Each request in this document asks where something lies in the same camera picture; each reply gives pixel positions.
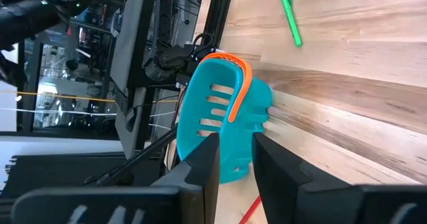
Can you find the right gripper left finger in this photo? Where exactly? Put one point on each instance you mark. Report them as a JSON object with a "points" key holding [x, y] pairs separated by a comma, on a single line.
{"points": [[207, 164]]}

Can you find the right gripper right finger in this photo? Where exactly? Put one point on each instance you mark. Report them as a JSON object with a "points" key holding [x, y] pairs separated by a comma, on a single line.
{"points": [[277, 170]]}

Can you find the green pen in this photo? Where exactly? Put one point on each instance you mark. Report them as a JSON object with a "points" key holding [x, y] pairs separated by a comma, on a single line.
{"points": [[289, 17]]}

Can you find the red pencil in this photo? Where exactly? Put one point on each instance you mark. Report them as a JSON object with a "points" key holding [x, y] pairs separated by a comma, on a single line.
{"points": [[250, 210]]}

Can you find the black aluminium table frame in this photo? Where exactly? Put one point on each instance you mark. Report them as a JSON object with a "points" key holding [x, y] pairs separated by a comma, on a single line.
{"points": [[218, 10]]}

